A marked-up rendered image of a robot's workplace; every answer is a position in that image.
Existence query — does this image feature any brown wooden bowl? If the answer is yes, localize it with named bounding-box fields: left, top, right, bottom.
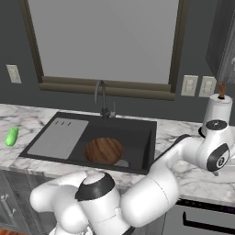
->
left=84, top=137, right=125, bottom=165

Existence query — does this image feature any brown wooden towel holder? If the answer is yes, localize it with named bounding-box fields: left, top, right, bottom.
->
left=217, top=82, right=228, bottom=101

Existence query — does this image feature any dark grey wall cupboard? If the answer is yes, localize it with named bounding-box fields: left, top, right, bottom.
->
left=205, top=0, right=235, bottom=84

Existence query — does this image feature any white paper towel roll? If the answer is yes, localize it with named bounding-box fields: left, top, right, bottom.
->
left=200, top=93, right=234, bottom=136

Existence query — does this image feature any metal cupboard handle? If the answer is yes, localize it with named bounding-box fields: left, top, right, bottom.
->
left=0, top=193, right=17, bottom=219

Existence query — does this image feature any grey base cupboard door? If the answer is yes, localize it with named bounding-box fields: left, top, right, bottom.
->
left=0, top=170, right=53, bottom=235

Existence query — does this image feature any window with brown frame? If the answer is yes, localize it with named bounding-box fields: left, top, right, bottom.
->
left=18, top=0, right=190, bottom=102

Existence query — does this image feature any grey draining board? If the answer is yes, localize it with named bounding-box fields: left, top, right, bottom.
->
left=27, top=117, right=90, bottom=161

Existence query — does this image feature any green vegetable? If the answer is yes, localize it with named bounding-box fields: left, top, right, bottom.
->
left=5, top=126, right=20, bottom=148

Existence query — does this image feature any white wall socket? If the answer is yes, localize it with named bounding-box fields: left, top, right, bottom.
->
left=180, top=74, right=199, bottom=97
left=198, top=75, right=218, bottom=98
left=6, top=63, right=23, bottom=84

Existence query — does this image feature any black kitchen sink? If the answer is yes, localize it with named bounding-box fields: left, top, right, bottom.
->
left=18, top=111, right=158, bottom=175

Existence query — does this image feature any dark metal tap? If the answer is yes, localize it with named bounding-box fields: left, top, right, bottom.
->
left=94, top=79, right=117, bottom=120

